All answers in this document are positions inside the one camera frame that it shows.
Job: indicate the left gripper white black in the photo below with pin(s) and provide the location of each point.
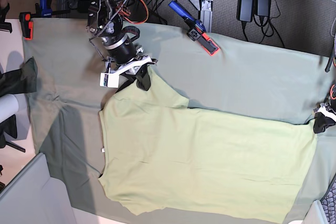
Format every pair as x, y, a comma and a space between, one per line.
323, 119

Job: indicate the light green T-shirt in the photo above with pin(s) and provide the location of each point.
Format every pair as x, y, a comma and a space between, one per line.
162, 154

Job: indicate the dark green cloth piece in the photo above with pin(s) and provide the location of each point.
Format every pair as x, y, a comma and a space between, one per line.
20, 81

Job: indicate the blue orange clamp on table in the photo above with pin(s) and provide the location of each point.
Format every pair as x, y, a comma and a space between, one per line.
197, 31

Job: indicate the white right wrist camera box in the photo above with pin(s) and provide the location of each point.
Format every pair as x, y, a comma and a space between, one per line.
109, 80

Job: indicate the grey white bin corner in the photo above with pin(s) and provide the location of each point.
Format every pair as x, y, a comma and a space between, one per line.
33, 196

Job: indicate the black power adapter brick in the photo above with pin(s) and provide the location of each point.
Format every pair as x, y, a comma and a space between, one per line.
245, 10

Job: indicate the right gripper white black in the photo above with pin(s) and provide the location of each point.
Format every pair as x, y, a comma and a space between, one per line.
137, 68

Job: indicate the blue black bar clamp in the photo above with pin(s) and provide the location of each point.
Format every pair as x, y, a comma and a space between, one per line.
43, 10

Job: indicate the white cylinder roll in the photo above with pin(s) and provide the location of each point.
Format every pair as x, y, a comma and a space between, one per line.
8, 106

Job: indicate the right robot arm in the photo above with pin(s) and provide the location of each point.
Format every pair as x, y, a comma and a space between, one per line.
125, 61

